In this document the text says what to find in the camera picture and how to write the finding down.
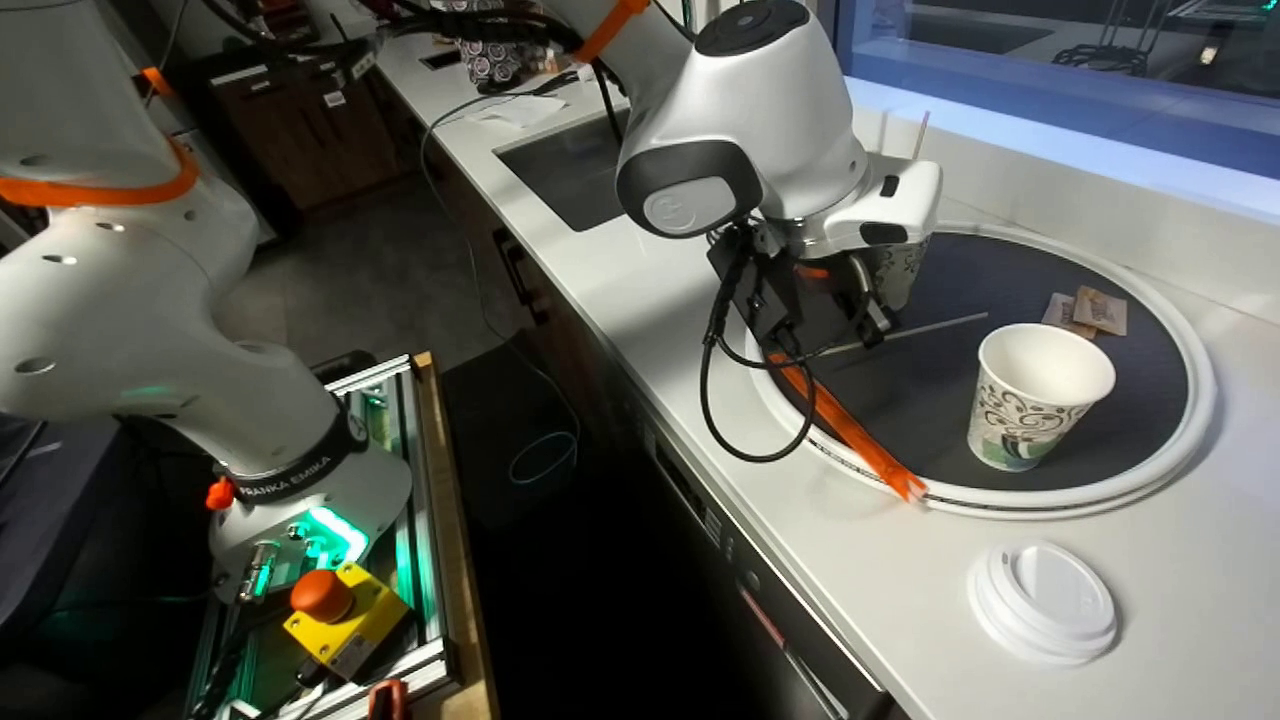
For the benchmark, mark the yellow emergency stop box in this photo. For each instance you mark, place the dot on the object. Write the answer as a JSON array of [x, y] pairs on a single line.
[[360, 624]]

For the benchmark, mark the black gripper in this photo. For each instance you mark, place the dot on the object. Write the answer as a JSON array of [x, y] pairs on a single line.
[[825, 248]]

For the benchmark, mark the brown wooden cabinet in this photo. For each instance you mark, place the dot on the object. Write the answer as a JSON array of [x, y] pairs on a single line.
[[305, 134]]

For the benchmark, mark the small red tool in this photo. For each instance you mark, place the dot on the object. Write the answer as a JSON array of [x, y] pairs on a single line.
[[391, 700]]

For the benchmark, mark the white plastic cup lid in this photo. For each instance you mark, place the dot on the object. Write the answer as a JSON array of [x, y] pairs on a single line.
[[1040, 603]]

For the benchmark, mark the printed paper coffee cup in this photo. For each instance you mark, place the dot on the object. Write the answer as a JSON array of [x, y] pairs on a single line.
[[1027, 424]]

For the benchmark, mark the orange chopstick wrapper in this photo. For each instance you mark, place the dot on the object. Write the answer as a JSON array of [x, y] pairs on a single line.
[[852, 434]]

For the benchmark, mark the brown sugar packet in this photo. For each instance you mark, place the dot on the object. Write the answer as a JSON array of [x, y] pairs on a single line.
[[1106, 309], [1060, 314]]

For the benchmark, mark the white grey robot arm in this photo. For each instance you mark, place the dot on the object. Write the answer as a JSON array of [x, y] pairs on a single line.
[[121, 305]]

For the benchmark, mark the round dark tray white rim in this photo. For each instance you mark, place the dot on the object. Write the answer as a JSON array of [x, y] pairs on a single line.
[[935, 415]]

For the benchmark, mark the thin wooden chopstick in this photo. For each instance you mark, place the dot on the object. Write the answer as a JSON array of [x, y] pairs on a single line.
[[935, 330]]

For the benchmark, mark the wooden shelf board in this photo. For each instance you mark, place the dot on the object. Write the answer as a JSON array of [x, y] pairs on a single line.
[[444, 535]]

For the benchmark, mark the dark cabinet front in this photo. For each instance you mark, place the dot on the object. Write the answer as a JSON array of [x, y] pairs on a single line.
[[747, 575]]

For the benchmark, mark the dark window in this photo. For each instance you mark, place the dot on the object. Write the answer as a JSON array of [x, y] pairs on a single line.
[[1065, 53]]

